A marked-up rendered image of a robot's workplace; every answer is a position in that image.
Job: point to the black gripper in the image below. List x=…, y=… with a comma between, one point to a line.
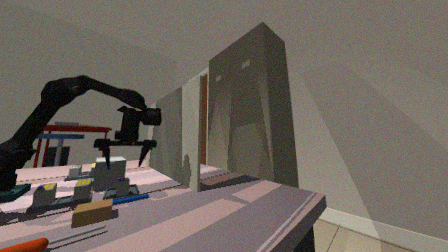
x=128, y=132

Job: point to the tan rectangular box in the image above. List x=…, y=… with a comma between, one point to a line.
x=92, y=212

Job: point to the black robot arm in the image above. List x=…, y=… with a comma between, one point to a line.
x=15, y=152

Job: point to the blue flat bar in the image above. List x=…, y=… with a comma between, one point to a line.
x=128, y=199

